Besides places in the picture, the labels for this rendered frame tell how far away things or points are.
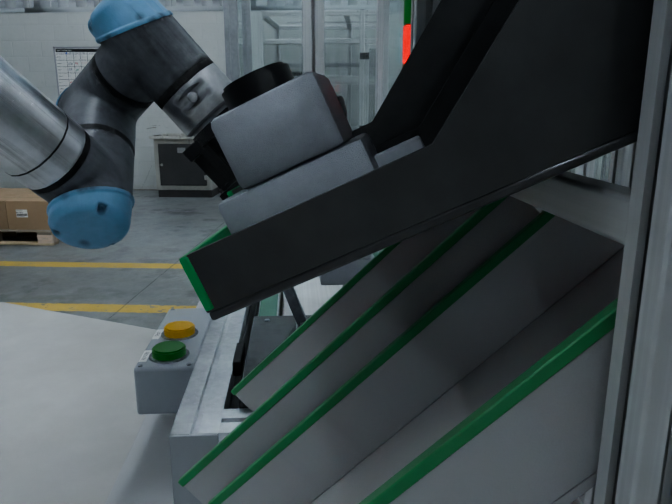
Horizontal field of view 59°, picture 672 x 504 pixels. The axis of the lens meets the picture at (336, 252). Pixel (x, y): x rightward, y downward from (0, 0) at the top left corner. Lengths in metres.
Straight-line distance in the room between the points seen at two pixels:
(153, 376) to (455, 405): 0.48
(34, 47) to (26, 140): 9.26
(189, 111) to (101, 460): 0.41
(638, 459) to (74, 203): 0.51
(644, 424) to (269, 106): 0.16
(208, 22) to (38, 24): 2.39
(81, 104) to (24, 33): 9.22
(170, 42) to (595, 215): 0.52
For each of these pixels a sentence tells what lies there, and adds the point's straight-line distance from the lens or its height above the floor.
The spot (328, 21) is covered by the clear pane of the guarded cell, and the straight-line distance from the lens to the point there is 2.02.
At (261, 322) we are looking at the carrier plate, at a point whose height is 0.97.
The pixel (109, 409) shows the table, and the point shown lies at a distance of 0.88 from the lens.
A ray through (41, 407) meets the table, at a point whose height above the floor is 0.86.
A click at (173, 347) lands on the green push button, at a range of 0.76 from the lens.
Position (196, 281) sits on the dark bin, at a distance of 0.20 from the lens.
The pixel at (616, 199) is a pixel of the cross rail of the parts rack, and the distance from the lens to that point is 0.20.
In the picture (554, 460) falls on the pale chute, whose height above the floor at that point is 1.14.
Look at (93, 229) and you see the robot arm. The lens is 0.61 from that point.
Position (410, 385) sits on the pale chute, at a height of 1.11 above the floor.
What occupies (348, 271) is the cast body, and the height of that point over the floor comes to 1.07.
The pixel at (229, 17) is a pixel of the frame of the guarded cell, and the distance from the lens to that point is 1.51.
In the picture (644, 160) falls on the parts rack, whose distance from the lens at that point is 0.18.
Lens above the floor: 1.26
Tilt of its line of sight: 14 degrees down
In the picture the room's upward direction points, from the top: straight up
